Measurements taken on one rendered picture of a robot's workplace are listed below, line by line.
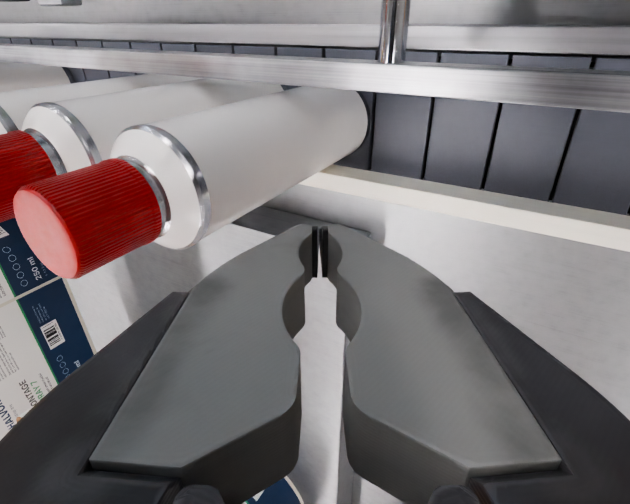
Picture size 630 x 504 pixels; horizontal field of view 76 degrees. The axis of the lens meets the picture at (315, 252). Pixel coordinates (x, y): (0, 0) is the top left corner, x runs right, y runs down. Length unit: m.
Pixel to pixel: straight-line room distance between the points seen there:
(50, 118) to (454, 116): 0.21
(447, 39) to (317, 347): 0.28
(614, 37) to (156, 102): 0.23
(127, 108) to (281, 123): 0.07
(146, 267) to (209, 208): 0.38
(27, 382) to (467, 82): 0.61
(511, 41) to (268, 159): 0.15
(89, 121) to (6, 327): 0.44
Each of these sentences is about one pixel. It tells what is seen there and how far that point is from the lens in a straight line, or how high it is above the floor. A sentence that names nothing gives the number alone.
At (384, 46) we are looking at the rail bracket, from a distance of 0.19.
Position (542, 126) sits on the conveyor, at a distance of 0.27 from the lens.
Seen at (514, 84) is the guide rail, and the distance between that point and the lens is 0.18.
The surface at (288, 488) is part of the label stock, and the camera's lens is 0.63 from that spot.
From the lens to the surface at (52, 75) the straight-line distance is 0.50.
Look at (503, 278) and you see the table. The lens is 0.36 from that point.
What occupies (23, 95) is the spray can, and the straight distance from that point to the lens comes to 0.28.
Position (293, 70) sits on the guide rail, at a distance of 0.21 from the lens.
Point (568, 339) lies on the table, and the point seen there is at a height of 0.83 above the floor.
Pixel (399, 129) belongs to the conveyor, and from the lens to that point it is 0.28.
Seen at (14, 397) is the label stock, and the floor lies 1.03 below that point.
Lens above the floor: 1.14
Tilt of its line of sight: 49 degrees down
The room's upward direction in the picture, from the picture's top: 131 degrees counter-clockwise
